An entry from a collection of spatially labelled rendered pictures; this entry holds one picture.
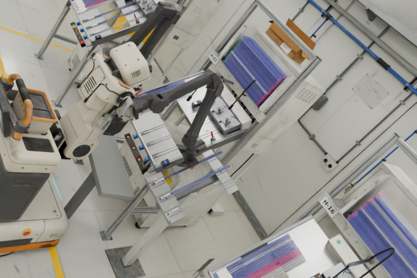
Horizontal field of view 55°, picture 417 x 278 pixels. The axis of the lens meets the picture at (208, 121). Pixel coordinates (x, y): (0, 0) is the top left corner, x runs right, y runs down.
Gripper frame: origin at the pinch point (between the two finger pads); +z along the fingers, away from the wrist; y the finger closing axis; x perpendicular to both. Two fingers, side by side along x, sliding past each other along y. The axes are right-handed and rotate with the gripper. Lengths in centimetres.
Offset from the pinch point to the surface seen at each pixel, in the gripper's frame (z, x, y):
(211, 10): 22, -105, 154
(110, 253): 63, 65, -4
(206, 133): 11.4, -26.1, 24.5
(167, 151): 11.7, 5.0, 23.4
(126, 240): 77, 51, 5
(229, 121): 4.2, -43.3, 21.3
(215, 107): 6, -41, 38
